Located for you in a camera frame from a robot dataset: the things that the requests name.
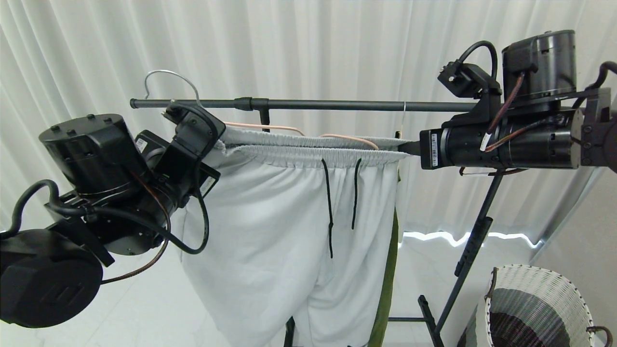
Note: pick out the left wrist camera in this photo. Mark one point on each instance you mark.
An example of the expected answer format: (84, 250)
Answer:
(197, 130)

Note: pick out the black clothes rack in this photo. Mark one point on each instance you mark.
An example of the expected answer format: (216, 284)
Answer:
(313, 104)

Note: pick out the white laundry basket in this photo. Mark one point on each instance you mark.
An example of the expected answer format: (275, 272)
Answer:
(530, 284)

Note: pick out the pale grey garment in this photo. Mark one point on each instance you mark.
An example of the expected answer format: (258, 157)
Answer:
(270, 241)

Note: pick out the green printed shirt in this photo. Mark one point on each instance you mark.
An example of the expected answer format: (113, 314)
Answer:
(388, 289)

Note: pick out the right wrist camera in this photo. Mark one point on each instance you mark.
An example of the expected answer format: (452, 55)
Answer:
(462, 77)

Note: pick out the white curtain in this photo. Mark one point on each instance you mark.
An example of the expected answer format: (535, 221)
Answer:
(289, 48)

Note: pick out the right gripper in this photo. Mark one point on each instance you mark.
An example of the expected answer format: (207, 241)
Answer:
(506, 144)

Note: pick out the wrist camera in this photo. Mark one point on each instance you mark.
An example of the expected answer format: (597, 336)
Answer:
(197, 130)
(462, 77)

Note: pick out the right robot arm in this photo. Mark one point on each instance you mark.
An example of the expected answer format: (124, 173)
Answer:
(540, 62)

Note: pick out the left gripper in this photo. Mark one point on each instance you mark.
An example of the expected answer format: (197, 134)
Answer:
(144, 221)

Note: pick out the pink clothes hanger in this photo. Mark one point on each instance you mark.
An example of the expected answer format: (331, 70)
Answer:
(404, 113)
(270, 126)

